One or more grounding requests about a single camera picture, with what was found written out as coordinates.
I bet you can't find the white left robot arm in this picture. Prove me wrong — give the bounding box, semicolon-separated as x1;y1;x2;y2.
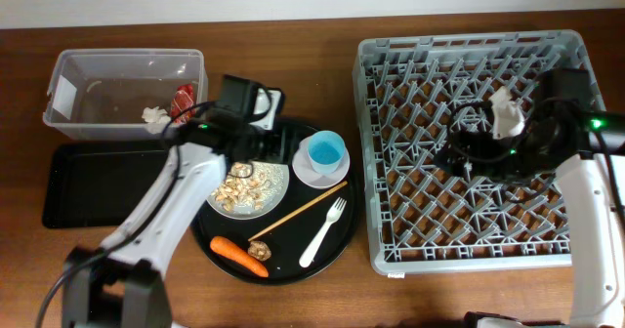
35;75;296;327

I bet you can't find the round black serving tray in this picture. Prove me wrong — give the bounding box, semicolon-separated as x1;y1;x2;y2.
187;118;363;286

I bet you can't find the red snack wrapper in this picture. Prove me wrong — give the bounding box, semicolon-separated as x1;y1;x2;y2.
170;84;195;124

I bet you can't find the orange carrot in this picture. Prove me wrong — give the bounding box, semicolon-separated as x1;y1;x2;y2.
209;236;269;278

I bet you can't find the small pink saucer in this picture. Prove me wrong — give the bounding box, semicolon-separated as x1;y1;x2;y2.
291;137;351;189

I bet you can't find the grey plate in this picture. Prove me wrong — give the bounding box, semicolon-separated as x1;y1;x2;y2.
205;159;291;221

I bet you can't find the pistachio shells and rice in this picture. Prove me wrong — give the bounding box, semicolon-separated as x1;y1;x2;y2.
210;160;285;214

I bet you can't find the crumpled white tissue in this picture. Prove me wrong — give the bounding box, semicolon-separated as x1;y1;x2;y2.
142;106;171;134

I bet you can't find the clear plastic waste bin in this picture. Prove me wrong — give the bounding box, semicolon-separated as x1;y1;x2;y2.
43;48;208;141

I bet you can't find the brown food lump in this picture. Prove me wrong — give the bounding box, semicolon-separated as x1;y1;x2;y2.
247;240;271;262

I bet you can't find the blue plastic cup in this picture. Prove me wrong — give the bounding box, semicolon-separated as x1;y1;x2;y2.
307;131;346;175

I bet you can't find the grey dishwasher rack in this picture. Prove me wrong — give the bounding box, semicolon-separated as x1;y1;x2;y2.
353;30;591;277

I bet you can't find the black rectangular tray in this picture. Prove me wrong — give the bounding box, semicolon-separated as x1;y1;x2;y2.
42;141;168;228

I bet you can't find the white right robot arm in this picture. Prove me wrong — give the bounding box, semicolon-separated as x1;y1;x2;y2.
435;68;624;327

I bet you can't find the wooden chopstick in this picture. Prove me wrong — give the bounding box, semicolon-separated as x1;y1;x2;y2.
247;181;349;242

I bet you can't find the white plastic fork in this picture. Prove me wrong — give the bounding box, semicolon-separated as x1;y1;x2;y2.
299;197;347;267

